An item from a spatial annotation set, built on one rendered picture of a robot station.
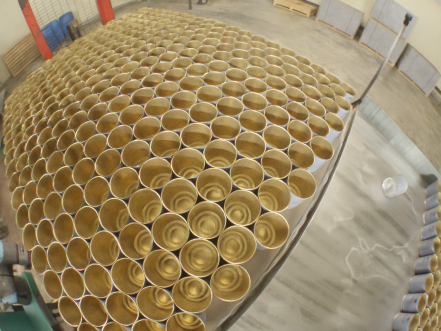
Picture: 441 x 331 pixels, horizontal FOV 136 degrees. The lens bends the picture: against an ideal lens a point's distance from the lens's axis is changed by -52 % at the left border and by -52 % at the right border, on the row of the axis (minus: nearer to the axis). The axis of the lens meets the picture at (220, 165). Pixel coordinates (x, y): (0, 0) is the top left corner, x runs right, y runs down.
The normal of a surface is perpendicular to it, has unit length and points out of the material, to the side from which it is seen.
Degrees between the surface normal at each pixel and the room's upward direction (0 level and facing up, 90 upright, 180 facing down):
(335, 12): 91
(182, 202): 2
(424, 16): 90
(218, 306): 2
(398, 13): 91
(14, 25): 90
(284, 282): 0
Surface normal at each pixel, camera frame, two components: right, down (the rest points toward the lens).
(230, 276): 0.05, -0.45
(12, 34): 0.77, 0.58
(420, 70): -0.62, 0.69
